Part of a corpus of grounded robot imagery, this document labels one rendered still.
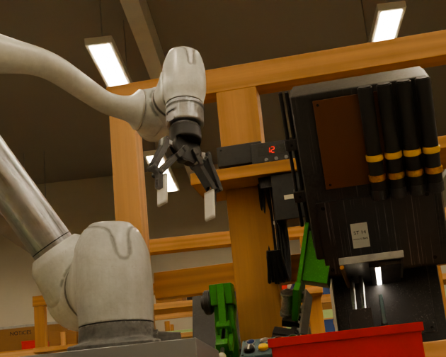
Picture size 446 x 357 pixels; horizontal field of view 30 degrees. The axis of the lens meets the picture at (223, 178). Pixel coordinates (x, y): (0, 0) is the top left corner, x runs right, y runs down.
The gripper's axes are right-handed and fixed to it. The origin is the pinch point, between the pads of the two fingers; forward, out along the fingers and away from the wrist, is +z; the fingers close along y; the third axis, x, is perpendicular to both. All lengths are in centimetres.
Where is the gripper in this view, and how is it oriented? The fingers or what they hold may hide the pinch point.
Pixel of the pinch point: (186, 207)
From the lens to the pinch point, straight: 185.4
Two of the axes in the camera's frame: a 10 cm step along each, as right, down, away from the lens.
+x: 6.6, -3.5, -6.6
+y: -7.5, -2.7, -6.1
